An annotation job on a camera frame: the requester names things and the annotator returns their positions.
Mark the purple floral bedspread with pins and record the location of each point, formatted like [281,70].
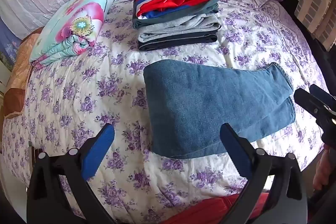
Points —
[86,98]

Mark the blue printed pillow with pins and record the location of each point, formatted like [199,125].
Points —
[9,43]

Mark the blue denim pants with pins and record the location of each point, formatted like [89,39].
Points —
[207,106]

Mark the folded grey sweatpants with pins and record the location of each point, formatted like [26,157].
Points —
[181,27]

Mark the person's right hand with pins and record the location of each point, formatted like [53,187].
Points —
[322,170]

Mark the folded teal pink floral quilt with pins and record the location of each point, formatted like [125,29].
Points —
[73,27]

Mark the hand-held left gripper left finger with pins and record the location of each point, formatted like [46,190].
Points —
[101,146]

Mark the orange brown blanket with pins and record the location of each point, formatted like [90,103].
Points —
[22,69]

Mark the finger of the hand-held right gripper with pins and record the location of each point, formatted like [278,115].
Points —
[308,102]
[321,94]

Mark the brick pattern panel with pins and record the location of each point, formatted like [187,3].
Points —
[317,1]

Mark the red cloth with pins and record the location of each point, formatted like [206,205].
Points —
[204,211]

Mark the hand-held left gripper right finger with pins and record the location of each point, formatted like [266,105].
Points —
[232,148]

